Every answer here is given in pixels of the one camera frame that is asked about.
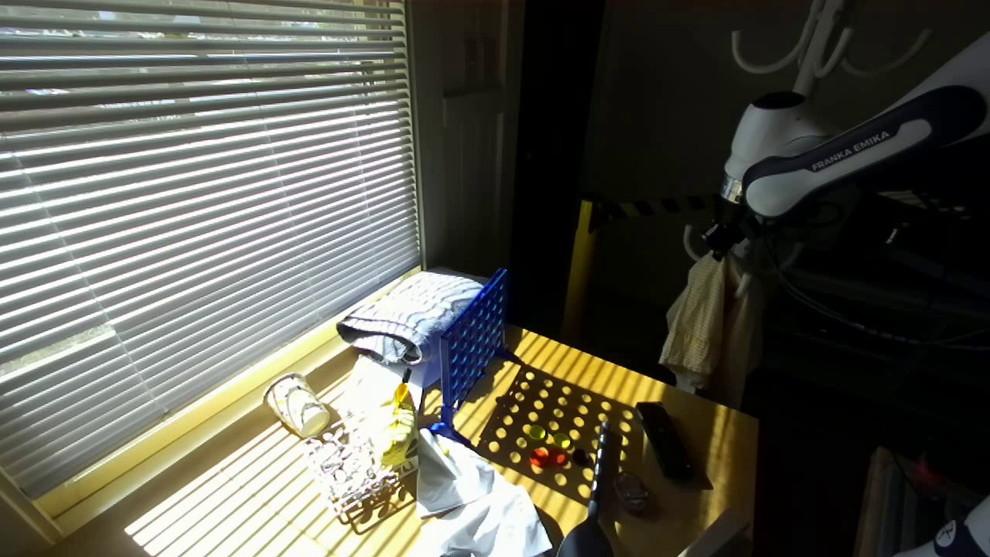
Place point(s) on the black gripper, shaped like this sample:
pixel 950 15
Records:
pixel 739 235

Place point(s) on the yellow towel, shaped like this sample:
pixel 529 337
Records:
pixel 699 320

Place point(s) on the white coat stand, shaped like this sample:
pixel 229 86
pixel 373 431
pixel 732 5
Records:
pixel 815 42

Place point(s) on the yellow black hazard barrier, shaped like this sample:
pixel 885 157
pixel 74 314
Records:
pixel 580 268

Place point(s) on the black remote control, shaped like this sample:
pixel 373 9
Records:
pixel 670 444

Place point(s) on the yellow game disc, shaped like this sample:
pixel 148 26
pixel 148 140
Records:
pixel 563 440

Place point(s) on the green game disc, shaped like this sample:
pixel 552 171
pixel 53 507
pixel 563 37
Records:
pixel 532 431

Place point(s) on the blue connect four grid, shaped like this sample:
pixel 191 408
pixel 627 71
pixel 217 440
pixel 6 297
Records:
pixel 472 340

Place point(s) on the red game disc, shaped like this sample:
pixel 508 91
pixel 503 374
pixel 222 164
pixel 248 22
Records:
pixel 558 459
pixel 541 457

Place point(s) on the grey ribbed panel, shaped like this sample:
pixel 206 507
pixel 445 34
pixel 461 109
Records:
pixel 885 505

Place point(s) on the white crumpled cloth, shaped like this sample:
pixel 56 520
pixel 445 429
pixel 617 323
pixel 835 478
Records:
pixel 480 505

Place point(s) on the white blue rounded object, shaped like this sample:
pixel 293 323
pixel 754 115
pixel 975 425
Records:
pixel 959 536

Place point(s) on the yellow item in basket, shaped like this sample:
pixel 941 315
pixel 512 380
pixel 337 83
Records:
pixel 398 435

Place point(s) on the white rolled cylinder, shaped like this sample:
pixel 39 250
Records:
pixel 299 407

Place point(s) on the white slatted window blind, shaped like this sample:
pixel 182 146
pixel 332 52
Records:
pixel 206 205

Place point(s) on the yellow wooden window sill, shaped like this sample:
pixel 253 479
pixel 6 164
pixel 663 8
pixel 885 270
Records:
pixel 206 407

